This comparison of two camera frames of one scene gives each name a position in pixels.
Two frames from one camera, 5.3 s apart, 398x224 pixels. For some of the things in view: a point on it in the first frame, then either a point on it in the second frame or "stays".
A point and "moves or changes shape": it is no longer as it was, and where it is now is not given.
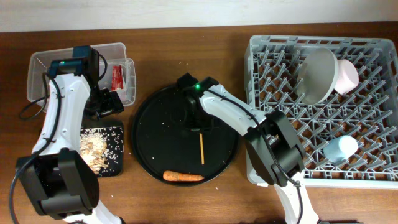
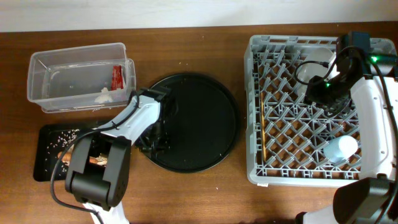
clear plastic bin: (119, 77) stays
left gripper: (114, 104) → (143, 145)
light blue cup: (338, 149) stays
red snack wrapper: (117, 83) stays
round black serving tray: (162, 142) moves or changes shape
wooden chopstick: (202, 148) moves or changes shape
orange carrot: (169, 175) → (66, 157)
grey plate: (317, 75) stays
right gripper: (193, 126) → (312, 95)
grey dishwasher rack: (339, 95) stays
